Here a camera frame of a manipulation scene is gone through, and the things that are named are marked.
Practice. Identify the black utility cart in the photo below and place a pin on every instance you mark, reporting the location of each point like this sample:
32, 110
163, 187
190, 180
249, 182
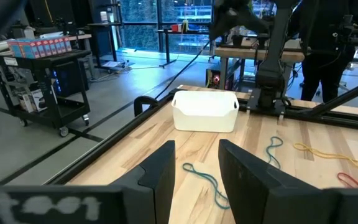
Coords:
70, 113

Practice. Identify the white plastic bin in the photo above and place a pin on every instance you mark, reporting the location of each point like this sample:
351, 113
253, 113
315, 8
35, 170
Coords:
205, 115

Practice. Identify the black computer tower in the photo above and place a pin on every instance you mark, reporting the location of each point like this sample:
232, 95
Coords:
73, 77
216, 79

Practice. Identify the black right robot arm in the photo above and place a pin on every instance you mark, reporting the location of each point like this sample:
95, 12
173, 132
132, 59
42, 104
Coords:
272, 62

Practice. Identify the black aluminium table frame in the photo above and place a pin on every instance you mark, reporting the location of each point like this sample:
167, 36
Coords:
104, 143

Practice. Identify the teal rubber band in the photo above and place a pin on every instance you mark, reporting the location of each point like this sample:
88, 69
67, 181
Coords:
205, 177
268, 152

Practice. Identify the blue and red box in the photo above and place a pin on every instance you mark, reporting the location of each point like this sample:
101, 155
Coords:
59, 45
68, 44
30, 49
63, 45
48, 47
41, 48
53, 46

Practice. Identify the white product box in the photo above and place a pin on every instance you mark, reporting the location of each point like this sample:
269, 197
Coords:
39, 99
26, 104

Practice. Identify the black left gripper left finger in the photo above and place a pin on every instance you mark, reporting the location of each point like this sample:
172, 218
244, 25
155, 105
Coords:
148, 193

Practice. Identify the yellow rubber band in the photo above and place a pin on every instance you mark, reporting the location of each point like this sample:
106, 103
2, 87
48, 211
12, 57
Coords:
322, 153

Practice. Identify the red rubber band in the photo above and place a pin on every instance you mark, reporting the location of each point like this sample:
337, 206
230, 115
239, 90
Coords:
353, 179

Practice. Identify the red container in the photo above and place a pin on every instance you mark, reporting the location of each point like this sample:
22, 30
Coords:
175, 28

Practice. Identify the black standing desk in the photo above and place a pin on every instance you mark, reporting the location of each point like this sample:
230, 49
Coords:
167, 46
112, 40

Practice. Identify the black handheld device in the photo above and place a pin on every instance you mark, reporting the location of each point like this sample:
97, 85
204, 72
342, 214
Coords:
348, 32

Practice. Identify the white bottle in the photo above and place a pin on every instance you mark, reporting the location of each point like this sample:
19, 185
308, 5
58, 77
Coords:
103, 17

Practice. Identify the yellow bottle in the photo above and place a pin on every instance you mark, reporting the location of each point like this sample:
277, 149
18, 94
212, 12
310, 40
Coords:
185, 26

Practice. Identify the wooden top workbench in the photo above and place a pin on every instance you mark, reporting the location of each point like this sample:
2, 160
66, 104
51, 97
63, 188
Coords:
81, 37
238, 53

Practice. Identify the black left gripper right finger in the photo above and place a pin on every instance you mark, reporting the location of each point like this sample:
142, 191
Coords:
259, 193

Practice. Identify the person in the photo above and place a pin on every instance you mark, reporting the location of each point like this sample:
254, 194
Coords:
322, 71

